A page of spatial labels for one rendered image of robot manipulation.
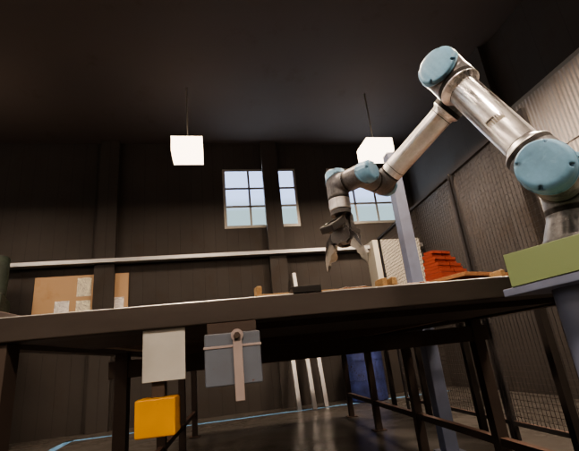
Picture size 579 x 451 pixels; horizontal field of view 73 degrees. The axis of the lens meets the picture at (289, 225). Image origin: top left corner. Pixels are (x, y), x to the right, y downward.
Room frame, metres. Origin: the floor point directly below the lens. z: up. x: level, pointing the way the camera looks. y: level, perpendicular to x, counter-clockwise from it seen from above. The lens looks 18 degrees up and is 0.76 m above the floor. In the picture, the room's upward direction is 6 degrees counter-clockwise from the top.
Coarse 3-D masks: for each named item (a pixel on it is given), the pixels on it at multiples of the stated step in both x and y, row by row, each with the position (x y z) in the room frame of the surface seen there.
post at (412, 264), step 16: (384, 160) 3.23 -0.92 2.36; (400, 192) 3.16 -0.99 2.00; (400, 208) 3.15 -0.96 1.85; (400, 224) 3.16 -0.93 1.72; (400, 240) 3.22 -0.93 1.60; (416, 256) 3.16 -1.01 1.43; (416, 272) 3.16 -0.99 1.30; (432, 352) 3.16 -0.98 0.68; (432, 368) 3.15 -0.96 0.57; (432, 384) 3.16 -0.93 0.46; (432, 400) 3.21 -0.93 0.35; (448, 400) 3.17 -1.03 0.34; (448, 416) 3.16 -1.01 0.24; (448, 432) 3.16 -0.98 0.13; (448, 448) 3.15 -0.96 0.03
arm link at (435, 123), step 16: (432, 112) 1.09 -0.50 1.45; (448, 112) 1.06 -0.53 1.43; (416, 128) 1.14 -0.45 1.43; (432, 128) 1.11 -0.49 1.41; (416, 144) 1.15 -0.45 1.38; (400, 160) 1.20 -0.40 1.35; (416, 160) 1.21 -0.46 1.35; (384, 176) 1.24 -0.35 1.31; (400, 176) 1.25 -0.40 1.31; (384, 192) 1.29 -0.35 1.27
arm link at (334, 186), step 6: (336, 168) 1.24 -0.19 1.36; (342, 168) 1.25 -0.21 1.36; (330, 174) 1.24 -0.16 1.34; (336, 174) 1.24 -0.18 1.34; (330, 180) 1.25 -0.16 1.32; (336, 180) 1.23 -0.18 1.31; (330, 186) 1.25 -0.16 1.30; (336, 186) 1.24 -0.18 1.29; (342, 186) 1.23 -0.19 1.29; (330, 192) 1.25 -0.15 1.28; (336, 192) 1.24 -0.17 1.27; (342, 192) 1.24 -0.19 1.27; (348, 192) 1.26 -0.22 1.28; (330, 198) 1.25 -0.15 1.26
